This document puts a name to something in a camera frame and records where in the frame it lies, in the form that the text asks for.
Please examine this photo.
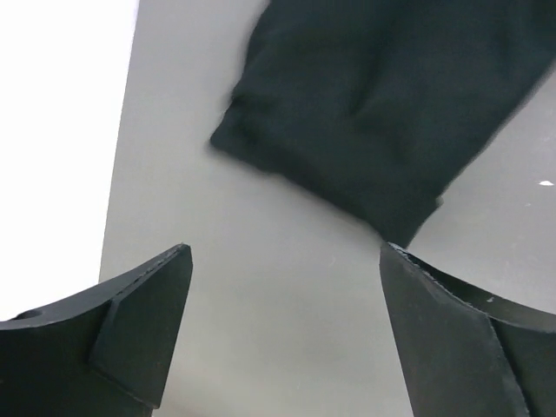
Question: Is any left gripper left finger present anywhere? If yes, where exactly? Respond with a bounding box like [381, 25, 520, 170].
[1, 244, 192, 417]

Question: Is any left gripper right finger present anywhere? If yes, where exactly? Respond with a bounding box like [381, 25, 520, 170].
[380, 243, 555, 417]

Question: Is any black t shirt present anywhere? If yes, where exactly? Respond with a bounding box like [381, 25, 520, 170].
[210, 0, 555, 247]

